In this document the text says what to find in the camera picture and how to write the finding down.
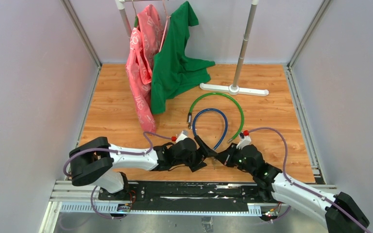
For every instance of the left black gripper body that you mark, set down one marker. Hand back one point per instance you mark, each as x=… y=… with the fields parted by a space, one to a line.
x=195 y=159

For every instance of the left circuit board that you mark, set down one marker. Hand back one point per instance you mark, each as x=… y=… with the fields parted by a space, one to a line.
x=127 y=207

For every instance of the green t-shirt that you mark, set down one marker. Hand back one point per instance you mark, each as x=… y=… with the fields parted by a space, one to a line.
x=175 y=73

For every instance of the white clothes rack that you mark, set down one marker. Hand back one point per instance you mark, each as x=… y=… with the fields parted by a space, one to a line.
x=234 y=88

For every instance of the blue cable lock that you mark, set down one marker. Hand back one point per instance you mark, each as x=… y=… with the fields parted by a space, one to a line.
x=217 y=125

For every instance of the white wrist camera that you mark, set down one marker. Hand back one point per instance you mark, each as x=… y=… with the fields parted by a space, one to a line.
x=245 y=140
x=181 y=136

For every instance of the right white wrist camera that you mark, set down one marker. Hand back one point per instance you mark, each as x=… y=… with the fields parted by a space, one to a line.
x=245 y=140

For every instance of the circuit board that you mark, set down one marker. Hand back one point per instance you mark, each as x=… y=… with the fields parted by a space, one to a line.
x=127 y=207
x=273 y=213

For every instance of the green cable lock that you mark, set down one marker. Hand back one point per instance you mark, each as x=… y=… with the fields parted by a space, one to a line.
x=224 y=103

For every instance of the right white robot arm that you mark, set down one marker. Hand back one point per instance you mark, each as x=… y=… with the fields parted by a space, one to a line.
x=338 y=213

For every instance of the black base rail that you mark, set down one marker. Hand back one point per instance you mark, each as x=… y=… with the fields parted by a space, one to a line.
x=196 y=198

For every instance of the right circuit board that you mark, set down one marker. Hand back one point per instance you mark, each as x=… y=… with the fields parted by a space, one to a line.
x=273 y=213

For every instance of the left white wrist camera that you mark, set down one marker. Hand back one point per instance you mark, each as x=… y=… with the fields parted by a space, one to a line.
x=181 y=136

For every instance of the pink patterned garment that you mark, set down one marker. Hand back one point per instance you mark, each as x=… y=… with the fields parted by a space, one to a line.
x=145 y=42

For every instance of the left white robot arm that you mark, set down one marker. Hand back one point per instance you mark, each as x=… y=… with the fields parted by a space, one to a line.
x=94 y=161

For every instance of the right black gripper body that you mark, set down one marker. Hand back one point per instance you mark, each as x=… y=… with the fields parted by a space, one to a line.
x=237 y=158

